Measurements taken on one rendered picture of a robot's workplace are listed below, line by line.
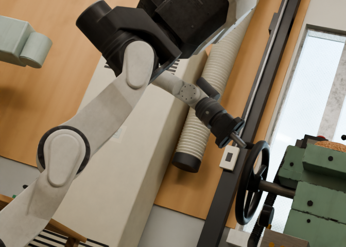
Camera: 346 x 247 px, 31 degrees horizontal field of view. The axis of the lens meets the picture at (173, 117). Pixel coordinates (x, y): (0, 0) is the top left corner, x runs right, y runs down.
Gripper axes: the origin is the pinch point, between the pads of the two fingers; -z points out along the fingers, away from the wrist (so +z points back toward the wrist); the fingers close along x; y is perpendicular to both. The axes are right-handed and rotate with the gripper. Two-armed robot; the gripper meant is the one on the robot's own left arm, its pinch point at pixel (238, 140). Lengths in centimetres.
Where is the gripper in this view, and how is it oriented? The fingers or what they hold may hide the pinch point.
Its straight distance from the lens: 209.1
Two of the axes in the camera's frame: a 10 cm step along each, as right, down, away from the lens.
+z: -6.1, -6.4, 4.6
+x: 6.4, -7.4, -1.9
